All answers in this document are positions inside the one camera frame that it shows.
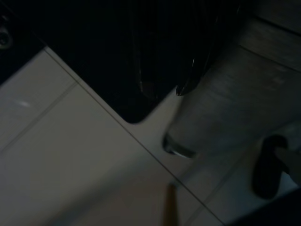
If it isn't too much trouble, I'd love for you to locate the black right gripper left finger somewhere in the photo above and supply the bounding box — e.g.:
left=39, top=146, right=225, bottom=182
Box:
left=127, top=0, right=176, bottom=102

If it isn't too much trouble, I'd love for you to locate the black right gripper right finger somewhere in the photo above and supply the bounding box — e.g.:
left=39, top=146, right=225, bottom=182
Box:
left=176, top=0, right=243, bottom=96

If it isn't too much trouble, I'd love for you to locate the black carpet rug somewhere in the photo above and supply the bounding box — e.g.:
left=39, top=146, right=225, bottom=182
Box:
left=14, top=0, right=176, bottom=124

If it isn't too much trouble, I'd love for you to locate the grey steel fridge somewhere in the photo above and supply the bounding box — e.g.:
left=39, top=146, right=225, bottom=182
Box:
left=163, top=0, right=301, bottom=170

